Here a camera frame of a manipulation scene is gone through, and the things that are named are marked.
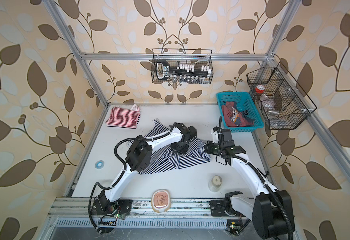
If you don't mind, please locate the blue white striped tank top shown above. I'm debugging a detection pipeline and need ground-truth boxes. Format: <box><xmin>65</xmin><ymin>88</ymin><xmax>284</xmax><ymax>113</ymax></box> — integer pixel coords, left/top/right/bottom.
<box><xmin>139</xmin><ymin>119</ymin><xmax>210</xmax><ymax>175</ymax></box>

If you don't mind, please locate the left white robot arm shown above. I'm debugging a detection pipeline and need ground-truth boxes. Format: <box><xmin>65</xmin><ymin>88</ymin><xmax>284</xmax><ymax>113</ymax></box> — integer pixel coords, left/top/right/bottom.
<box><xmin>88</xmin><ymin>123</ymin><xmax>197</xmax><ymax>221</ymax></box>

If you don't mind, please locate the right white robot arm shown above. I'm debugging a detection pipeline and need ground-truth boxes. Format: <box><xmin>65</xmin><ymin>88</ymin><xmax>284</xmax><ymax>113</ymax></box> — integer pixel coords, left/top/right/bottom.
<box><xmin>204</xmin><ymin>117</ymin><xmax>295</xmax><ymax>240</ymax></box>

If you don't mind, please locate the maroon red garment in basket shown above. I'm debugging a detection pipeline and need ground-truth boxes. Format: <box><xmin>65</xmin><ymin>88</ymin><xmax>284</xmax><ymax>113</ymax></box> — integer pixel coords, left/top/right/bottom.
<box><xmin>221</xmin><ymin>102</ymin><xmax>255</xmax><ymax>128</ymax></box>

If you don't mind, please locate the teal plastic basket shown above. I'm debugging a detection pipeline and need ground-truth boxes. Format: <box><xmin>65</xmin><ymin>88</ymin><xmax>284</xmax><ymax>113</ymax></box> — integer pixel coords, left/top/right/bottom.
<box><xmin>216</xmin><ymin>92</ymin><xmax>264</xmax><ymax>133</ymax></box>

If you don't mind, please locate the pink oval container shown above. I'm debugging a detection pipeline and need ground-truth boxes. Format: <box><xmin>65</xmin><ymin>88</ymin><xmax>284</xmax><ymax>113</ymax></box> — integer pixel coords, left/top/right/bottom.
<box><xmin>151</xmin><ymin>189</ymin><xmax>171</xmax><ymax>213</ymax></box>

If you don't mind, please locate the red white striped folded top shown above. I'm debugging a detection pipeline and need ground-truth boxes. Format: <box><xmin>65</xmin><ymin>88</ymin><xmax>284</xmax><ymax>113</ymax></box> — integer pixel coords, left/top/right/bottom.
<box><xmin>106</xmin><ymin>105</ymin><xmax>141</xmax><ymax>129</ymax></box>

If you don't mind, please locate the black socket tool set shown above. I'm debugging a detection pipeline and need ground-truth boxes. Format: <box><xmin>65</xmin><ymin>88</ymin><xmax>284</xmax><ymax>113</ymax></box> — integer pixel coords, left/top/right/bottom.
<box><xmin>151</xmin><ymin>60</ymin><xmax>213</xmax><ymax>84</ymax></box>

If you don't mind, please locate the blue tape roll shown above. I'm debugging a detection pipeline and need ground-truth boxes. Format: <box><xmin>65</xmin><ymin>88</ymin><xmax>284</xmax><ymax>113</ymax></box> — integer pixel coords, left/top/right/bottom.
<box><xmin>95</xmin><ymin>161</ymin><xmax>105</xmax><ymax>170</ymax></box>

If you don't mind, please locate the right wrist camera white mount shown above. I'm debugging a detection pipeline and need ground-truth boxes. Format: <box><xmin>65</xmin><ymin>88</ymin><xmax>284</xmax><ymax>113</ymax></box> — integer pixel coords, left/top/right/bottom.
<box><xmin>211</xmin><ymin>127</ymin><xmax>220</xmax><ymax>144</ymax></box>

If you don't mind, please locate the black wire basket right wall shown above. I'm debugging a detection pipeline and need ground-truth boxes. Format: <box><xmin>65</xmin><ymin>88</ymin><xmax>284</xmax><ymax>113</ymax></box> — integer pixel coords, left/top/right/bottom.
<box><xmin>246</xmin><ymin>62</ymin><xmax>317</xmax><ymax>130</ymax></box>

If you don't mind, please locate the black wire basket wall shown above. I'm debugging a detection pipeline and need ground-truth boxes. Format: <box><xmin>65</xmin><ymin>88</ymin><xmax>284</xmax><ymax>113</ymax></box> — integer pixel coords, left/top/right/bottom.
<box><xmin>151</xmin><ymin>48</ymin><xmax>214</xmax><ymax>85</ymax></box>
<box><xmin>246</xmin><ymin>62</ymin><xmax>317</xmax><ymax>130</ymax></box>

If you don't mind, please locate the black wire basket back wall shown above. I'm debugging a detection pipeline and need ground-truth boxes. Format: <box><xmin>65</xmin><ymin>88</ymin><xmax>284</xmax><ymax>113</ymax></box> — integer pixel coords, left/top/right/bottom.
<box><xmin>151</xmin><ymin>48</ymin><xmax>214</xmax><ymax>85</ymax></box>

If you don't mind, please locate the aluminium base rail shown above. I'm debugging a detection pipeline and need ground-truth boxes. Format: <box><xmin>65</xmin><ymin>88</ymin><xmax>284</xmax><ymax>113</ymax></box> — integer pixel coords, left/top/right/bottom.
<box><xmin>48</xmin><ymin>198</ymin><xmax>247</xmax><ymax>230</ymax></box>

